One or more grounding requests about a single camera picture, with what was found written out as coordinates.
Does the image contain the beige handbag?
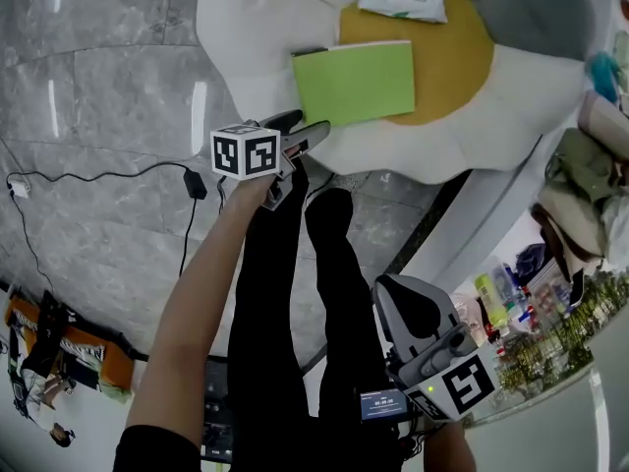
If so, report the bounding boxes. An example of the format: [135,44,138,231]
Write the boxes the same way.
[577,89,629,160]

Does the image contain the person's black trousers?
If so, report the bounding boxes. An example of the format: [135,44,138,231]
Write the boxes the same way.
[227,153,412,472]

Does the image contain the black power adapter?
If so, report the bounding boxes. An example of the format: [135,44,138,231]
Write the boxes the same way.
[183,167,208,201]

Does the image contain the teal fluffy item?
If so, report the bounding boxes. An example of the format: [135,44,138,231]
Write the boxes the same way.
[587,50,624,103]

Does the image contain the green notebook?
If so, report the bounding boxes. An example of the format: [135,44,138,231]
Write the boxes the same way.
[290,39,417,128]

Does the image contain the cream tote bag brown straps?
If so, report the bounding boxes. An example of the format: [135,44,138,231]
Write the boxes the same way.
[529,184,613,309]

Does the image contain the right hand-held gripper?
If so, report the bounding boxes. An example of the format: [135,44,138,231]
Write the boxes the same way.
[372,272,497,422]

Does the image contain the olive green bag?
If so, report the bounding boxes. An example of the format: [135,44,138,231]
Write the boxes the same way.
[543,128,629,205]

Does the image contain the clear plastic snack bag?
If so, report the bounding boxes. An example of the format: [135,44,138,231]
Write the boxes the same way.
[449,292,490,336]

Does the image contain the person's left forearm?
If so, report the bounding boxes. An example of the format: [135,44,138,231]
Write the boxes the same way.
[125,174,276,435]

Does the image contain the small black display unit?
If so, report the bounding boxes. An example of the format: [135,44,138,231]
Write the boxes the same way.
[359,388,411,423]

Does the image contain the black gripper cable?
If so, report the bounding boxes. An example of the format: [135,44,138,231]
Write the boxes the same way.
[387,413,448,466]

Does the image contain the person's right forearm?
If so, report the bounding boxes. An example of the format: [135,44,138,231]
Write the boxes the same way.
[425,419,479,472]

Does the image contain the black controller box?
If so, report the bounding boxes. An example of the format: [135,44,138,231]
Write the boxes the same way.
[200,356,236,462]

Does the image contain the white flower-shaped pouf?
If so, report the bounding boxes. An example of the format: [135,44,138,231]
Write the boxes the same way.
[195,0,599,187]

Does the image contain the brown open crate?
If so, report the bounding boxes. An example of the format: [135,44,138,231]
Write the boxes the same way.
[4,290,137,403]

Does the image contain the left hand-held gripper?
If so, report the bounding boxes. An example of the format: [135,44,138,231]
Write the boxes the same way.
[209,109,333,211]

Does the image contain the black power cable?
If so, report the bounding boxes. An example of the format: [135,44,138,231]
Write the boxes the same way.
[27,161,191,184]

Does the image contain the dark purple folded cloth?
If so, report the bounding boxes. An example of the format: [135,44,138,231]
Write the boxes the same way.
[514,242,549,280]

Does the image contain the white crumpled cloth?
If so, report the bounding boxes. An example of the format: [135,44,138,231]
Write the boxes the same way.
[600,194,629,265]

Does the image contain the person's black shirt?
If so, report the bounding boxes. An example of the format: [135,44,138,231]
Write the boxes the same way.
[111,424,203,472]

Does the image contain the yellow-green drink bottle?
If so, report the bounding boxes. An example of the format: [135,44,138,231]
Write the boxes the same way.
[473,271,511,329]

